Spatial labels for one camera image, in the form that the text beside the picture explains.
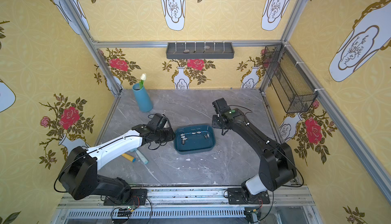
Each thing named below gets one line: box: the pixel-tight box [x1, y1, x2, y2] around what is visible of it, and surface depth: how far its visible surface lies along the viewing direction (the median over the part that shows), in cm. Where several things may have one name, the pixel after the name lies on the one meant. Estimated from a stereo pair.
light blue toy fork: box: [130, 148, 150, 165], surface depth 87 cm
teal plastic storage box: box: [173, 124, 216, 155], surface depth 95 cm
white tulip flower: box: [139, 72, 147, 90], surface depth 90 cm
